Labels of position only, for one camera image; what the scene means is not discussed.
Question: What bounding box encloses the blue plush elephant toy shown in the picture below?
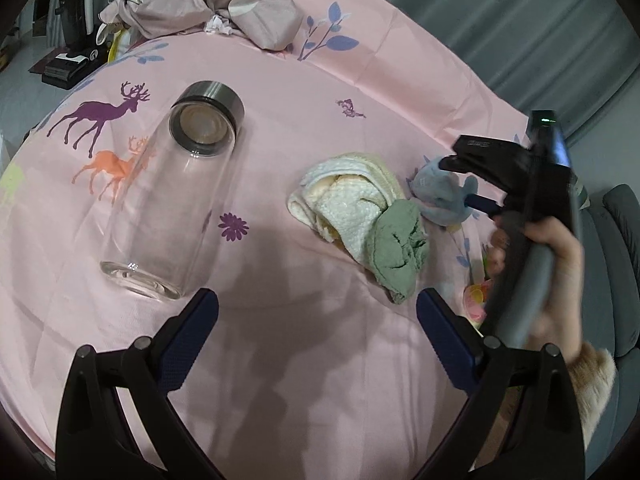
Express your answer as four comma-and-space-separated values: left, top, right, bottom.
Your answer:
408, 157, 478, 228

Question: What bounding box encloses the green knitted cloth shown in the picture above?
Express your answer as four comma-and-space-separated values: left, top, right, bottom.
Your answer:
364, 200, 428, 304

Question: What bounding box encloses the person's right hand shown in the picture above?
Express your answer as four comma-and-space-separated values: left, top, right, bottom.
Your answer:
484, 216, 586, 366

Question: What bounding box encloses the pink drink bottle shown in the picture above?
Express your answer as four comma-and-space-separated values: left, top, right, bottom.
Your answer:
463, 280, 492, 328

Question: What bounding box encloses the grey sofa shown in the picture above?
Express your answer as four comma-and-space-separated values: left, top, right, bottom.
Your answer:
580, 184, 639, 476

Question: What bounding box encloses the grey curtain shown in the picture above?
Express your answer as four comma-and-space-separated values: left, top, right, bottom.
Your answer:
386, 0, 639, 143

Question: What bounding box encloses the cream waffle towel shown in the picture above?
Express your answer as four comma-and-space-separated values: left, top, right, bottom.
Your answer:
286, 153, 405, 266

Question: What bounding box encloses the pink printed bed sheet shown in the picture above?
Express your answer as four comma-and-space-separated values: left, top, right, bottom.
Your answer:
1, 0, 526, 479

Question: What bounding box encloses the clear glass bottle steel lid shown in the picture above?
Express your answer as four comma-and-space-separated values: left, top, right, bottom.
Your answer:
100, 80, 244, 299

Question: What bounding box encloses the crumpled mauve fabric pile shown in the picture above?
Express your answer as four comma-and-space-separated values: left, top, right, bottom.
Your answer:
96, 0, 304, 51

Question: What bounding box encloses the black device on floor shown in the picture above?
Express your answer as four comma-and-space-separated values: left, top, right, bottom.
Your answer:
29, 0, 107, 90

